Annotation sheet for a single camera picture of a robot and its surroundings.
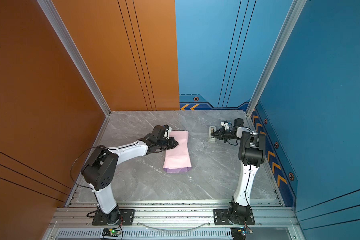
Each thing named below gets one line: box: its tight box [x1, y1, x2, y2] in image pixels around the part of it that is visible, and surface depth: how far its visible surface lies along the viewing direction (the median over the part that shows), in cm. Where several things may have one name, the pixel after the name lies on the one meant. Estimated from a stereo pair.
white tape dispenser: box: [208, 125, 217, 143], surface depth 104 cm
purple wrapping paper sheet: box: [163, 130, 192, 174], surface depth 89 cm
